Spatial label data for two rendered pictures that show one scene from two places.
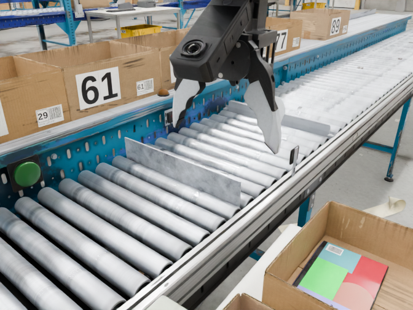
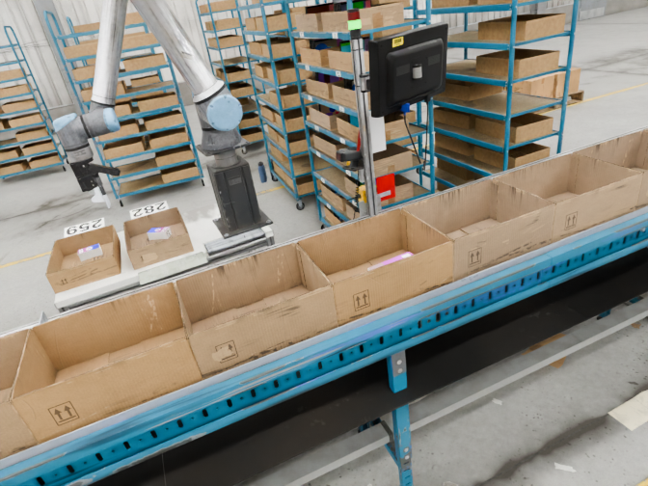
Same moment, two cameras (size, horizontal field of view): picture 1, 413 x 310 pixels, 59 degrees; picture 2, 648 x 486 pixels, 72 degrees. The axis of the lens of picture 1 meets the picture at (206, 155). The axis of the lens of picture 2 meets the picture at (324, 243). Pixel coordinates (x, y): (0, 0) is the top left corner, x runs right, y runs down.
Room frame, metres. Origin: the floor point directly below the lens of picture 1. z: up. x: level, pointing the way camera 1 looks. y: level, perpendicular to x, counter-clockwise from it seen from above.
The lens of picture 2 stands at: (1.48, 1.66, 1.72)
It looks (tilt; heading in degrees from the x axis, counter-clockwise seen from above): 29 degrees down; 212
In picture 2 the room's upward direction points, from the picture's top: 9 degrees counter-clockwise
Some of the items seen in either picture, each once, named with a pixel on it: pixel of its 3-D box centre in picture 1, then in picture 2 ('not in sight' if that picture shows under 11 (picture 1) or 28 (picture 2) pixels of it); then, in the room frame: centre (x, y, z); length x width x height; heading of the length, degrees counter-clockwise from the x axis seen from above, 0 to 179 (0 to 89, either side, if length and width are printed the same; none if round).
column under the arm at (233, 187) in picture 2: not in sight; (234, 193); (-0.11, 0.17, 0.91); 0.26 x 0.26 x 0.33; 54
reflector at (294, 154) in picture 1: (293, 163); not in sight; (0.98, -0.26, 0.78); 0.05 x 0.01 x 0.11; 141
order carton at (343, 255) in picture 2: not in sight; (373, 264); (0.39, 1.14, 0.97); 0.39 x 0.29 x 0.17; 141
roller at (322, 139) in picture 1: (269, 128); not in sight; (1.40, -0.26, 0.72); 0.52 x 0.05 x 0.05; 51
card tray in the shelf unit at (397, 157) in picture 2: not in sight; (374, 156); (-1.04, 0.54, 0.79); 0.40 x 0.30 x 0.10; 52
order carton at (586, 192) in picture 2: not in sight; (561, 197); (-0.21, 1.63, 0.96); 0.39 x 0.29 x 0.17; 141
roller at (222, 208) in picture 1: (169, 186); not in sight; (0.95, 0.11, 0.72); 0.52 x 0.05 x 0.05; 51
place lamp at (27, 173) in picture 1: (27, 174); not in sight; (0.86, 0.48, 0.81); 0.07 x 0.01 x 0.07; 141
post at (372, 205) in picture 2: not in sight; (365, 143); (-0.35, 0.81, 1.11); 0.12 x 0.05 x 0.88; 141
